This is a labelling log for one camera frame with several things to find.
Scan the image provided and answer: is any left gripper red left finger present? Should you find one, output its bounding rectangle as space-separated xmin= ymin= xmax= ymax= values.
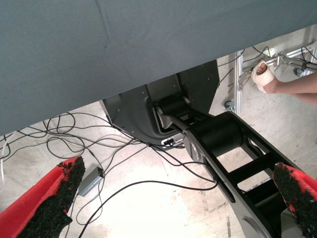
xmin=0 ymin=156 xmax=86 ymax=238

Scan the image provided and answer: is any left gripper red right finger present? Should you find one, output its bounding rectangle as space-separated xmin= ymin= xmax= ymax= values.
xmin=271 ymin=162 xmax=317 ymax=238

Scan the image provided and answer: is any dark grey robot base housing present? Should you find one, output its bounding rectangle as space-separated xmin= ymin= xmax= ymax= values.
xmin=102 ymin=60 xmax=220 ymax=149

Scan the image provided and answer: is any grey power adapter box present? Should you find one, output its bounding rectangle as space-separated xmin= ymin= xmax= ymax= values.
xmin=78 ymin=166 xmax=105 ymax=197

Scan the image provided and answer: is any black robot torso linkage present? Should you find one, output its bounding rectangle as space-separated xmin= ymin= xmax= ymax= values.
xmin=153 ymin=95 xmax=302 ymax=238

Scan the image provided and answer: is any person foot in beige slipper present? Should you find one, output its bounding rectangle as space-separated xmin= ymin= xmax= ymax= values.
xmin=251 ymin=60 xmax=276 ymax=94

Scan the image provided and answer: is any dark grey table cloth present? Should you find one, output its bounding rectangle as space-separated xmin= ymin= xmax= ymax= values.
xmin=0 ymin=0 xmax=317 ymax=136

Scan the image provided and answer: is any aluminium profile frame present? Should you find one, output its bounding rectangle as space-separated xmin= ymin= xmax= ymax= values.
xmin=234 ymin=23 xmax=317 ymax=114

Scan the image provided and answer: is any black floor cable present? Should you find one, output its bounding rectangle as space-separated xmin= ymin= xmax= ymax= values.
xmin=47 ymin=126 xmax=209 ymax=167
xmin=78 ymin=179 xmax=219 ymax=238

